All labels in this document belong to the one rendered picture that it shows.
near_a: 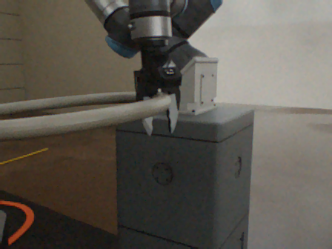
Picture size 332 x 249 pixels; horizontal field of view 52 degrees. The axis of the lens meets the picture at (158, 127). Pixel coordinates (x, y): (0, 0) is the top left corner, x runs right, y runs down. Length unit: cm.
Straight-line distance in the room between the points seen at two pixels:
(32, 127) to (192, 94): 75
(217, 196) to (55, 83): 636
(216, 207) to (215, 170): 12
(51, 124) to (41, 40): 703
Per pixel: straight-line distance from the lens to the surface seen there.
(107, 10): 95
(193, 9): 123
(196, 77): 116
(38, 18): 760
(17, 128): 50
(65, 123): 49
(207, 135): 105
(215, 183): 108
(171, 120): 78
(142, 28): 75
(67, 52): 701
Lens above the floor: 102
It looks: 11 degrees down
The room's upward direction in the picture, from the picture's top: straight up
